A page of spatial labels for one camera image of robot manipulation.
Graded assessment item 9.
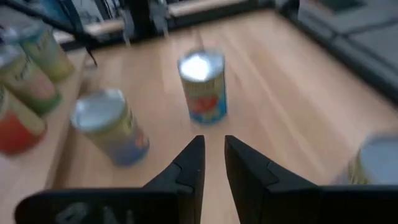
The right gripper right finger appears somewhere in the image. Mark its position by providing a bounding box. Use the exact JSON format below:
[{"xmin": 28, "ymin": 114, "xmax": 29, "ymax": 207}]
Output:
[{"xmin": 224, "ymin": 134, "xmax": 318, "ymax": 224}]

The teal can with red fruit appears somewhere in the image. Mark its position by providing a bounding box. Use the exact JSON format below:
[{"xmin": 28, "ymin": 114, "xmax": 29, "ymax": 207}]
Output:
[{"xmin": 348, "ymin": 133, "xmax": 398, "ymax": 186}]

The small orange label can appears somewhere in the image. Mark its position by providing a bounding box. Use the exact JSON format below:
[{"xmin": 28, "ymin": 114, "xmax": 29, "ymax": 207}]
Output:
[{"xmin": 0, "ymin": 46, "xmax": 62, "ymax": 116}]

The red orange apple can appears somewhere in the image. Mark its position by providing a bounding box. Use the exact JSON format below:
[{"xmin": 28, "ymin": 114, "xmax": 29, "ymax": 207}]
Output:
[{"xmin": 0, "ymin": 85, "xmax": 47, "ymax": 156}]

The light wooden shelf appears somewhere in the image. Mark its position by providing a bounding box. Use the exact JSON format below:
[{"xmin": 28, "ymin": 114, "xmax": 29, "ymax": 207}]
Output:
[{"xmin": 0, "ymin": 46, "xmax": 91, "ymax": 224}]

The tomatoes can yellow blue label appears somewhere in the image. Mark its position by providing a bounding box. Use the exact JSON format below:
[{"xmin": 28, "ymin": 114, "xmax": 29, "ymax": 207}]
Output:
[{"xmin": 177, "ymin": 49, "xmax": 228, "ymax": 125}]

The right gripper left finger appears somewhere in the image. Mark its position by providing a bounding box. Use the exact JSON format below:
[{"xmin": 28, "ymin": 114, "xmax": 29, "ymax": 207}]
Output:
[{"xmin": 142, "ymin": 134, "xmax": 206, "ymax": 224}]

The green yellow label can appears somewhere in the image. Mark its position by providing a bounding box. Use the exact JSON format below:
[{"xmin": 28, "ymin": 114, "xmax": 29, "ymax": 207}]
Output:
[{"xmin": 19, "ymin": 24, "xmax": 75, "ymax": 82}]

